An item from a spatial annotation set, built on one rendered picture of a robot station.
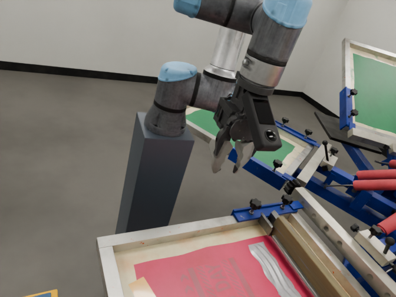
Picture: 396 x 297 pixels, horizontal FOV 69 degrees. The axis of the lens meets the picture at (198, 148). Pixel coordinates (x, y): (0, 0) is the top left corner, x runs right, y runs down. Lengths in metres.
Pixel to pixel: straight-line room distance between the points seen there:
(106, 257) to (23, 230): 1.42
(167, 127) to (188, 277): 0.47
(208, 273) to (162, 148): 0.43
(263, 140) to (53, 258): 1.77
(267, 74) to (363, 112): 1.70
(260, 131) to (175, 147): 0.55
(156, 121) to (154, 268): 0.47
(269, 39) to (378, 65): 2.08
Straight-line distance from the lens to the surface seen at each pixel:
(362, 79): 2.37
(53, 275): 2.03
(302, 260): 1.05
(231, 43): 0.94
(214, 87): 0.94
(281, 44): 0.51
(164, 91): 0.95
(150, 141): 0.97
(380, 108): 2.30
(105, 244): 0.90
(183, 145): 1.02
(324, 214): 1.27
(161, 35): 4.46
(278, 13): 0.51
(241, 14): 0.59
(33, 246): 2.16
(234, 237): 1.08
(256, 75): 0.52
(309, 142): 1.90
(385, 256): 1.22
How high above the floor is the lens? 1.71
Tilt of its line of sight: 31 degrees down
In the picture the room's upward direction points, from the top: 18 degrees clockwise
